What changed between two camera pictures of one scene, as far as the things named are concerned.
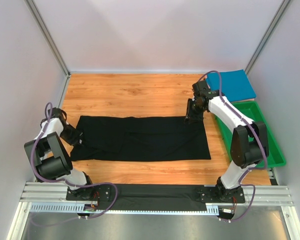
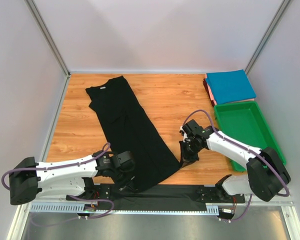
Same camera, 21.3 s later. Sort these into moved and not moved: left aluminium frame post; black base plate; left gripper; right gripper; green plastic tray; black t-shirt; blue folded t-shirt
Moved: right gripper; left gripper; black t-shirt
Not moved: green plastic tray; left aluminium frame post; blue folded t-shirt; black base plate
